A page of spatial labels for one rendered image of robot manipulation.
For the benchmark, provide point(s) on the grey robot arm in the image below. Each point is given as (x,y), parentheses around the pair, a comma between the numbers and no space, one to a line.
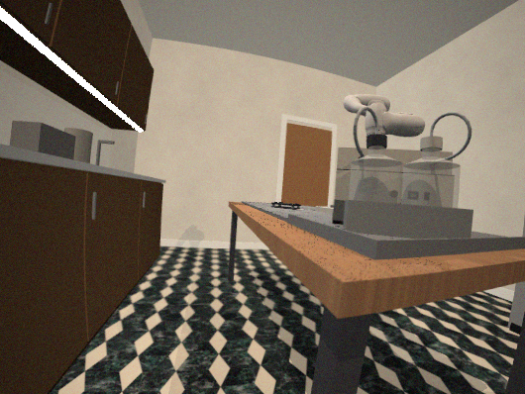
(398,124)

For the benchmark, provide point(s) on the grey curved hose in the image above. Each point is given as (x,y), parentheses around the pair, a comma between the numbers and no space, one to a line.
(469,130)
(356,124)

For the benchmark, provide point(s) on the translucent plastic bottle with grey cap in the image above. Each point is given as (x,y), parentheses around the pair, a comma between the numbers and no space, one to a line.
(431,180)

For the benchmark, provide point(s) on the translucent plastic bottle with black cap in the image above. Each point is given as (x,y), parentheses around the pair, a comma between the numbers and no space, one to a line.
(376,177)

